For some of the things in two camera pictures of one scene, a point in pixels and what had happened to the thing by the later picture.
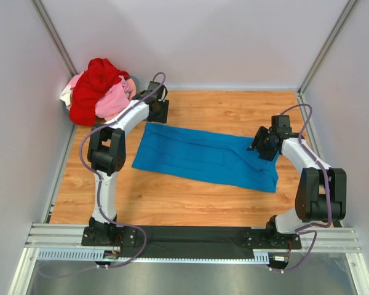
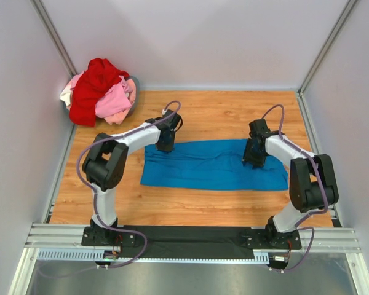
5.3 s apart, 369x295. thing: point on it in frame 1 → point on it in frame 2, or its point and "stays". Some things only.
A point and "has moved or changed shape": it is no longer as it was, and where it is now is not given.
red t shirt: [101, 74] stays
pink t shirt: [109, 105] stays
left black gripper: [162, 118] → [168, 148]
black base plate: [191, 243] stays
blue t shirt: [210, 156] has moved or changed shape
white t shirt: [65, 96] stays
